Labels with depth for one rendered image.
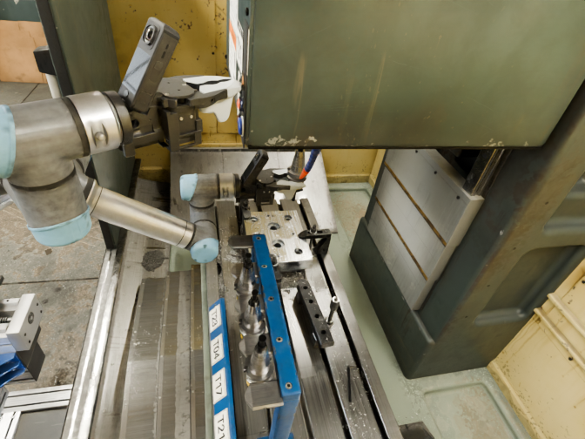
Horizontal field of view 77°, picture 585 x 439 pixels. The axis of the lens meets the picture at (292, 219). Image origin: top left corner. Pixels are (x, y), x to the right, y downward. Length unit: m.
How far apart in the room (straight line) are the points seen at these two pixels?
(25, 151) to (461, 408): 1.59
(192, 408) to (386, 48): 1.11
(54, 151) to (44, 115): 0.04
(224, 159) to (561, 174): 1.63
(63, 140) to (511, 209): 0.96
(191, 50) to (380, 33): 1.43
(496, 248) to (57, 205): 1.00
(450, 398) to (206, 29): 1.90
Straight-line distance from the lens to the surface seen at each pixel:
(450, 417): 1.66
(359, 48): 0.64
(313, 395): 1.17
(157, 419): 1.32
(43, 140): 0.51
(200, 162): 2.15
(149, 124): 0.57
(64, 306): 2.63
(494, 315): 1.50
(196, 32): 1.96
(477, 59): 0.76
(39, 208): 0.56
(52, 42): 1.29
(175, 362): 1.37
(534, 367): 1.63
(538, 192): 1.03
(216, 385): 1.13
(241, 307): 0.91
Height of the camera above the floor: 1.95
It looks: 39 degrees down
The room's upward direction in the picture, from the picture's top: 9 degrees clockwise
